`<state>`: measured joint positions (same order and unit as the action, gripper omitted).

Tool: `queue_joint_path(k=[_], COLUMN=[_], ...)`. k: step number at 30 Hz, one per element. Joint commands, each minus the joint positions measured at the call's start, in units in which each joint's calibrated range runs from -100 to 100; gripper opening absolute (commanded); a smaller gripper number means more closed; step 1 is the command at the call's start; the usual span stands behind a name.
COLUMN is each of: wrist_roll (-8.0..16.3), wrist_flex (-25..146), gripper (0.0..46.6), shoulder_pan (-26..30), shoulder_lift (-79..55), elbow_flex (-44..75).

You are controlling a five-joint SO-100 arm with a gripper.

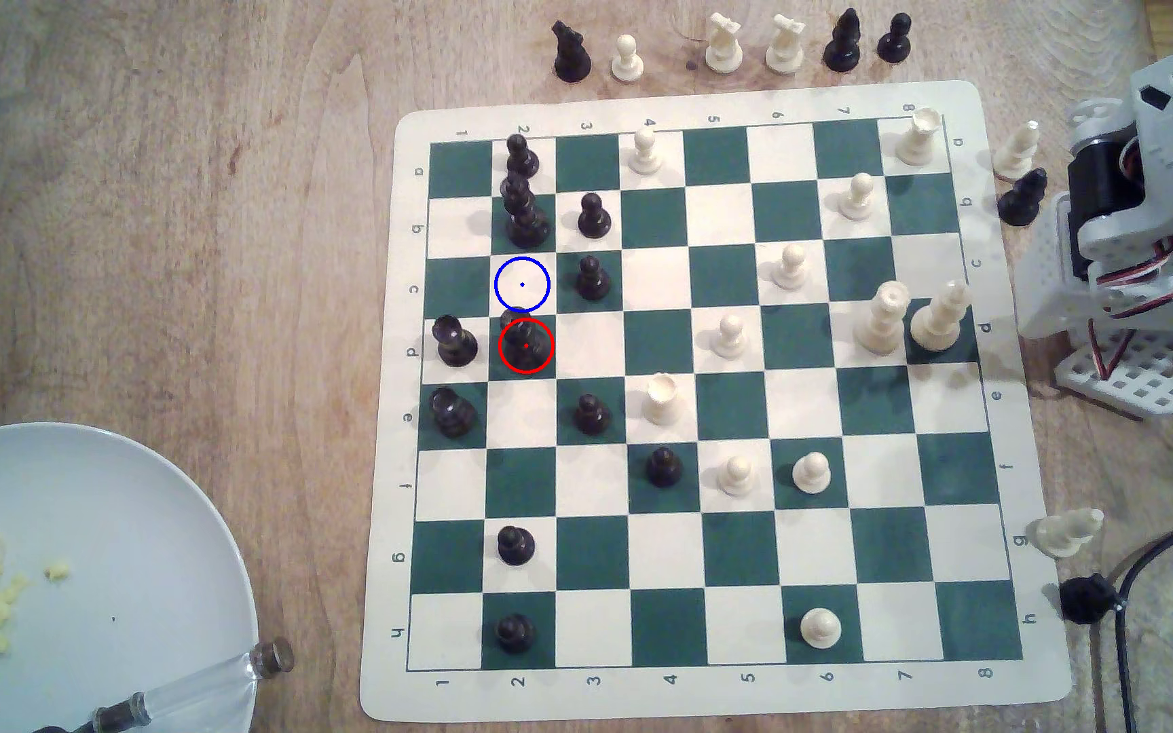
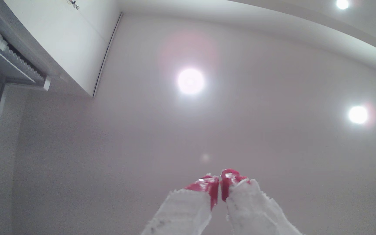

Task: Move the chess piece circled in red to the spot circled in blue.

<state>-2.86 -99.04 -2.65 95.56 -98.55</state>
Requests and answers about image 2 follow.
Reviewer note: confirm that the white slatted window blind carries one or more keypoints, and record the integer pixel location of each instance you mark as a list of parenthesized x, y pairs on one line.
[(15, 62)]

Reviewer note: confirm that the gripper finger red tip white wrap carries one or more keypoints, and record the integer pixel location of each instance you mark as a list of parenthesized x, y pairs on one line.
[(184, 212), (250, 212)]

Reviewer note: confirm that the round ceiling light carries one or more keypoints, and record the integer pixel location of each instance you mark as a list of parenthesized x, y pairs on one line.
[(191, 81), (342, 4), (358, 114)]

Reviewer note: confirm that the small wall-mounted fixture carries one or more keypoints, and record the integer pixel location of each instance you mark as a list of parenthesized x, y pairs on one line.
[(74, 4)]

